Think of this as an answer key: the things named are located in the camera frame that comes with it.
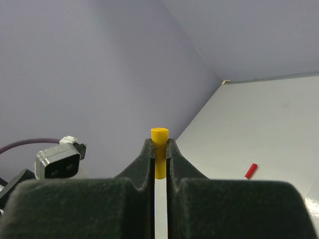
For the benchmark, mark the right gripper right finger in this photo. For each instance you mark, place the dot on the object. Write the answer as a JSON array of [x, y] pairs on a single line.
[[203, 208]]

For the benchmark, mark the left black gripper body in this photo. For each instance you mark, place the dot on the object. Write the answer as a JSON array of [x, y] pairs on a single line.
[[13, 183]]

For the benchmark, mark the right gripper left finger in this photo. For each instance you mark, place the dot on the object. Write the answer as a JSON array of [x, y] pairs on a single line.
[[111, 208]]

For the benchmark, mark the yellow-end white pen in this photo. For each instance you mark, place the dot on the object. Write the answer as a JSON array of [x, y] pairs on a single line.
[[160, 209]]

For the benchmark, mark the red pen cap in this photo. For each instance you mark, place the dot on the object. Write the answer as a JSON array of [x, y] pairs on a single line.
[[251, 171]]

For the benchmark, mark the yellow pen cap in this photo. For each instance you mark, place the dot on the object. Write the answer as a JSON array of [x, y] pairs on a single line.
[[159, 138]]

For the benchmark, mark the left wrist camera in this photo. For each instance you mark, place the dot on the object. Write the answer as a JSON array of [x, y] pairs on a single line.
[[61, 161]]

